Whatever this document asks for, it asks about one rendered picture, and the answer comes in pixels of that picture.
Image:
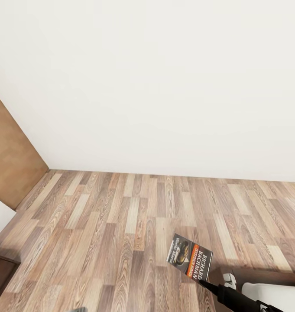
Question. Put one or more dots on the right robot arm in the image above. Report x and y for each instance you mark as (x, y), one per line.
(234, 300)

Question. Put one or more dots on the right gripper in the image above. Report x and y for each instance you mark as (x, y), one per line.
(227, 296)

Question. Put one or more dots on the bed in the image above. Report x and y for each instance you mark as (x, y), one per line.
(273, 288)

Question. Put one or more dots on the hardback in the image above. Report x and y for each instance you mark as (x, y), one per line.
(190, 258)

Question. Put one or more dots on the sliding door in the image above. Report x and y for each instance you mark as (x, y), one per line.
(21, 166)

